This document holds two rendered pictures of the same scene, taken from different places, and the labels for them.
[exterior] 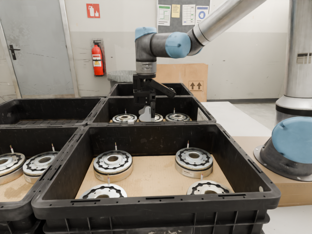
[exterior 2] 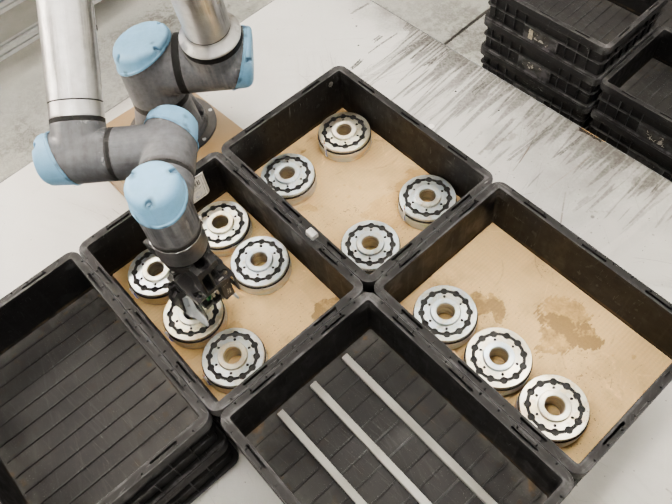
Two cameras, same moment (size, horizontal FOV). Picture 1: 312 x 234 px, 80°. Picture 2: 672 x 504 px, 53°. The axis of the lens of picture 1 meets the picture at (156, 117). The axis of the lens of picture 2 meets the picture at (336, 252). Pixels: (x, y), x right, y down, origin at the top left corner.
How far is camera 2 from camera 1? 123 cm
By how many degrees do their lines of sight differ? 87
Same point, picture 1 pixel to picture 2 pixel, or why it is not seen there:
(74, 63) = not seen: outside the picture
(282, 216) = not seen: hidden behind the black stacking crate
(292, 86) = (222, 25)
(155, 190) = (363, 191)
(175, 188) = (344, 178)
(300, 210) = not seen: hidden behind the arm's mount
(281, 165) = (203, 119)
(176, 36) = (185, 114)
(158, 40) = (190, 152)
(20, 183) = (483, 320)
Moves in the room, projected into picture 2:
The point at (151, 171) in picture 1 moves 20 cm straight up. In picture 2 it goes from (337, 215) to (327, 143)
